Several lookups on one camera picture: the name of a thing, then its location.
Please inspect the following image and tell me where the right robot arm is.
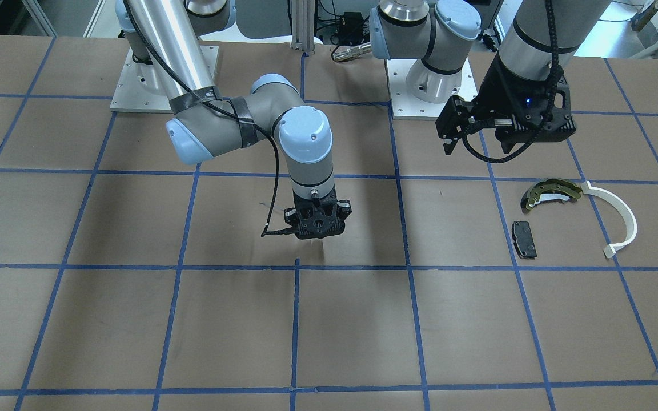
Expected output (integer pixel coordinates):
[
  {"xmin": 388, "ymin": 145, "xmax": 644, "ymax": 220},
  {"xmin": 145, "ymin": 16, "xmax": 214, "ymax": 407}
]
[{"xmin": 116, "ymin": 1, "xmax": 351, "ymax": 240}]

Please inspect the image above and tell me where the aluminium frame post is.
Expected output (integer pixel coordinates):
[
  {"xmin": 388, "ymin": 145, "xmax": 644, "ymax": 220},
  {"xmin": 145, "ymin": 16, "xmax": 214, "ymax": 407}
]
[{"xmin": 289, "ymin": 0, "xmax": 316, "ymax": 55}]

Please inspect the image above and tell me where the white curved plastic bracket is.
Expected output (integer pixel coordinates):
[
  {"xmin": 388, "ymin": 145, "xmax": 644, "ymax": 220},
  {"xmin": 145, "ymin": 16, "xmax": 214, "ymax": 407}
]
[{"xmin": 580, "ymin": 180, "xmax": 639, "ymax": 259}]

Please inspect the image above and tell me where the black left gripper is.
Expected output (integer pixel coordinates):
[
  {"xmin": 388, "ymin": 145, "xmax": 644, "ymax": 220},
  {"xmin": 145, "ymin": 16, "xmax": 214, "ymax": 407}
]
[{"xmin": 435, "ymin": 57, "xmax": 576, "ymax": 157}]

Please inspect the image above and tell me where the olive brake shoe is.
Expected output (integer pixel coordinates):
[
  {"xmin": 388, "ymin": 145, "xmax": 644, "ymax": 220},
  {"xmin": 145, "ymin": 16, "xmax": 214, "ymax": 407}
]
[{"xmin": 520, "ymin": 178, "xmax": 583, "ymax": 213}]

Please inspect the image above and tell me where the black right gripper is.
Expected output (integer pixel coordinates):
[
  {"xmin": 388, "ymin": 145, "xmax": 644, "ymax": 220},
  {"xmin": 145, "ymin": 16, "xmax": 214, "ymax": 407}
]
[{"xmin": 283, "ymin": 191, "xmax": 352, "ymax": 240}]

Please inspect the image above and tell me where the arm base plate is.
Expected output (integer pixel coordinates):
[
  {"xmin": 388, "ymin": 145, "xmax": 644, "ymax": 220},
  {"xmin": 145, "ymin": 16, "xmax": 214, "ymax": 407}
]
[
  {"xmin": 386, "ymin": 58, "xmax": 478, "ymax": 120},
  {"xmin": 110, "ymin": 45, "xmax": 219, "ymax": 114}
]

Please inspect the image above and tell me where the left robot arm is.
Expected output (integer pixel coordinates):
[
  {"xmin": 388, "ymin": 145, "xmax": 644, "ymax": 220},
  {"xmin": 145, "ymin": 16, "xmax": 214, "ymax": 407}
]
[{"xmin": 368, "ymin": 1, "xmax": 609, "ymax": 163}]

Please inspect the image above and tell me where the black brake pad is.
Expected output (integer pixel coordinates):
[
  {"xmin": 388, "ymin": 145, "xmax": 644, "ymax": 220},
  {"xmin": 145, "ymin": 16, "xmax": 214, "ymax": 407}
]
[{"xmin": 511, "ymin": 220, "xmax": 537, "ymax": 259}]

